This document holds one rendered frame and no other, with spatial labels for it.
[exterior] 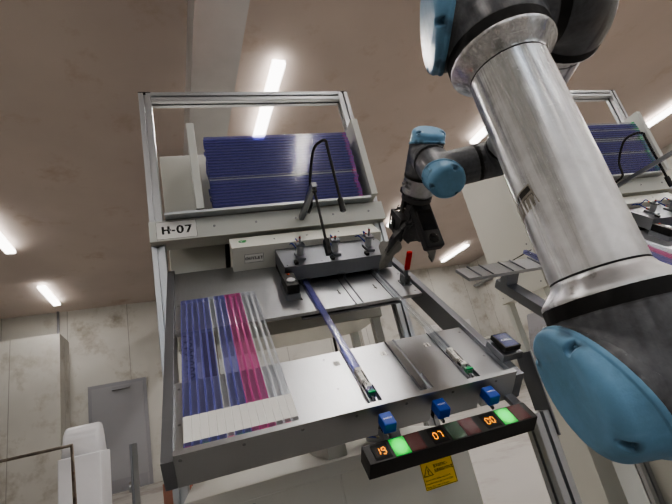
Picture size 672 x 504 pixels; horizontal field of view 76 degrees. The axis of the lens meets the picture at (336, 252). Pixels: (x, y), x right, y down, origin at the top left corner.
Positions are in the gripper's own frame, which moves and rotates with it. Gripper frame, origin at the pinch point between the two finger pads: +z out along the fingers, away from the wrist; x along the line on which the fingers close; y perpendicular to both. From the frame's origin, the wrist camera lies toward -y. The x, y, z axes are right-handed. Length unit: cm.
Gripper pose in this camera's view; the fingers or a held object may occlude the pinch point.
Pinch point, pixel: (407, 267)
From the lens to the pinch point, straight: 111.7
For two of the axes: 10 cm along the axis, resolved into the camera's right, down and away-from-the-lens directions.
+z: -0.7, 8.3, 5.5
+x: -9.5, 1.2, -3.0
